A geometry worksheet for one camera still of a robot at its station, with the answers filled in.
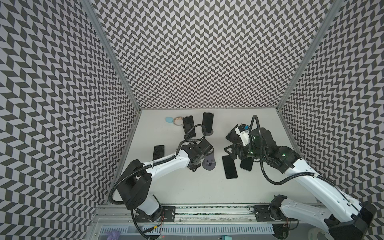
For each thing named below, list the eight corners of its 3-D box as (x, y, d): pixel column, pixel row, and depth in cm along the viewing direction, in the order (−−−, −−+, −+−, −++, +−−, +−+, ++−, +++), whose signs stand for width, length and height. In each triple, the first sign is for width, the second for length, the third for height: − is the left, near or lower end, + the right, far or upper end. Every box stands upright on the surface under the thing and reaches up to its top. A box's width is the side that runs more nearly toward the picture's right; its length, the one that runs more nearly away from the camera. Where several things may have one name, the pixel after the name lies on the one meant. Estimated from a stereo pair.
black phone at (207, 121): (202, 135, 104) (203, 122, 93) (202, 124, 110) (202, 112, 99) (212, 135, 104) (213, 122, 93) (211, 124, 110) (213, 112, 99)
